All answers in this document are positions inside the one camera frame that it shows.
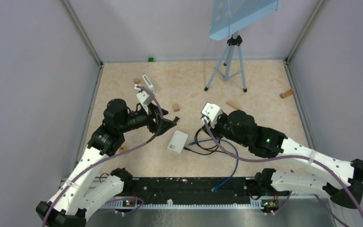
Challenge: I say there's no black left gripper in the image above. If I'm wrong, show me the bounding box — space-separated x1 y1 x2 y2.
119 102 177 136

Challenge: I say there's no white TP-Link switch box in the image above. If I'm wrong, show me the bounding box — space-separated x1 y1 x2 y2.
167 131 188 153

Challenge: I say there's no black ethernet cable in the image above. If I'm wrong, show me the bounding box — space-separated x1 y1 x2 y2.
183 127 229 157

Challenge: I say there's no blue ethernet cable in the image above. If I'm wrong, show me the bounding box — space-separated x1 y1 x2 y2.
189 138 240 192

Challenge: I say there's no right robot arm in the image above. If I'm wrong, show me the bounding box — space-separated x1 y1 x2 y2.
201 105 363 209

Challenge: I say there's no wooden block near left arm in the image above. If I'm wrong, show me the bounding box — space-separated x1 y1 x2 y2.
119 146 128 153

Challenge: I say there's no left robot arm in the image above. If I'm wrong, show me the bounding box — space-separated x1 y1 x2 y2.
36 99 179 227

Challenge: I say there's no small wooden cube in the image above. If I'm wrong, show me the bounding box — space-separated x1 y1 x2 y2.
173 104 180 113

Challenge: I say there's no flat wooden plank block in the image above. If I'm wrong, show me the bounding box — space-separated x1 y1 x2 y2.
226 100 242 110

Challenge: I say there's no curved wooden block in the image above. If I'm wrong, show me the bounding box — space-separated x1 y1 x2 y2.
279 88 294 99

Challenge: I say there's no light blue tripod stand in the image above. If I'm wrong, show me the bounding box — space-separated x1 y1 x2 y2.
204 0 281 92

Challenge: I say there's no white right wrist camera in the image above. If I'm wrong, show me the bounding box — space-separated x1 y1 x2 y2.
200 103 223 128

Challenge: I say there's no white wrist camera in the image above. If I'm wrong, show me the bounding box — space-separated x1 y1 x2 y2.
134 85 155 108
200 103 223 128

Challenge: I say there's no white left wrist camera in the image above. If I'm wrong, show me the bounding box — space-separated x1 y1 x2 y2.
134 85 155 108

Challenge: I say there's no long white network switch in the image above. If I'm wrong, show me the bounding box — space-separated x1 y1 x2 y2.
142 74 156 94

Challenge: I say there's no wooden cube near switch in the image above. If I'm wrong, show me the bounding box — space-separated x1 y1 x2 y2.
133 78 141 85

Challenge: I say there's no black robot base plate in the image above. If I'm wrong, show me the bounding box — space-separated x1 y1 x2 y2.
119 177 289 205

